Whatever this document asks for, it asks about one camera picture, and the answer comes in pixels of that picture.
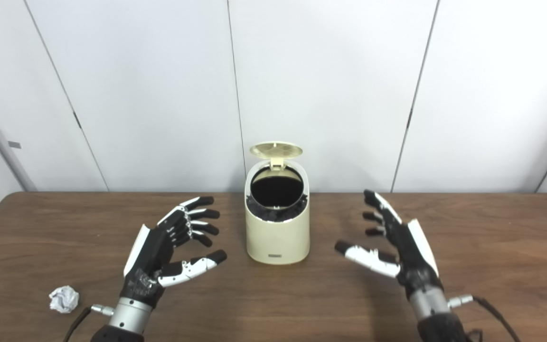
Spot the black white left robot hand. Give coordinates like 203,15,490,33
121,196,228,309

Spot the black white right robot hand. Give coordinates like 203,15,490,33
334,190,445,302

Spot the white paper ball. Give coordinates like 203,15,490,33
48,285,80,314

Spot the cream round bin lid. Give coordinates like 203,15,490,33
249,141,303,171

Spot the cream-colored bin body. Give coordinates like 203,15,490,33
245,159,311,265

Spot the black bin liner bag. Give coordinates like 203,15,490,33
246,167,309,223

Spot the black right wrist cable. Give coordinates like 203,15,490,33
448,294,521,342

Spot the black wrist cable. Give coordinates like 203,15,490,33
448,294,521,342
63,304,115,342

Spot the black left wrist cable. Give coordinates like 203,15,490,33
63,304,115,342

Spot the grey wall corner post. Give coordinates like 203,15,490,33
0,81,37,192

